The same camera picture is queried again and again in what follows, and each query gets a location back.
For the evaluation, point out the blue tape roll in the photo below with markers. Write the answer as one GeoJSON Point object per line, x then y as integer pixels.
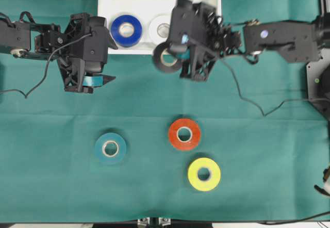
{"type": "Point", "coordinates": [126, 30]}

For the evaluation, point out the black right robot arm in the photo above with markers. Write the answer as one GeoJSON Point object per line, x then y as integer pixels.
{"type": "Point", "coordinates": [295, 41]}

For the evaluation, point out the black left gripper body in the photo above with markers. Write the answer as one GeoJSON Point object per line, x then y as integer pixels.
{"type": "Point", "coordinates": [52, 44]}

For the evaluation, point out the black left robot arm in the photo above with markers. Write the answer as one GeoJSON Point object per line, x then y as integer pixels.
{"type": "Point", "coordinates": [18, 38]}

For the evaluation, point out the white tape roll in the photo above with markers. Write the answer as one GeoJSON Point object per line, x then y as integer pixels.
{"type": "Point", "coordinates": [158, 29]}

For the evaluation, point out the black tape roll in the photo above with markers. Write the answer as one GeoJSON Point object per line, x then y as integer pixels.
{"type": "Point", "coordinates": [161, 64]}

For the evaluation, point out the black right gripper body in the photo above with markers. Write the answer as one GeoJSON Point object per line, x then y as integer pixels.
{"type": "Point", "coordinates": [209, 41]}

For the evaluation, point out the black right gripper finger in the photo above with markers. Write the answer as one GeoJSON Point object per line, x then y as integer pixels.
{"type": "Point", "coordinates": [183, 56]}

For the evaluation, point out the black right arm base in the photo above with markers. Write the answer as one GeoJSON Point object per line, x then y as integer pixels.
{"type": "Point", "coordinates": [317, 77]}

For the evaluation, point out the yellow tape roll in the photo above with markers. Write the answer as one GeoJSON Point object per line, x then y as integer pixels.
{"type": "Point", "coordinates": [214, 174]}

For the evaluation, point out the red tape roll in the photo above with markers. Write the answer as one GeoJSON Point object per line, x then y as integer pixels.
{"type": "Point", "coordinates": [192, 127]}

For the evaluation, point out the green tape roll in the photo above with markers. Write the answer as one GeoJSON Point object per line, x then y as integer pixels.
{"type": "Point", "coordinates": [110, 148]}

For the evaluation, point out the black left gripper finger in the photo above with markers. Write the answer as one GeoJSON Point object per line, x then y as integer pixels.
{"type": "Point", "coordinates": [97, 80]}
{"type": "Point", "coordinates": [110, 43]}

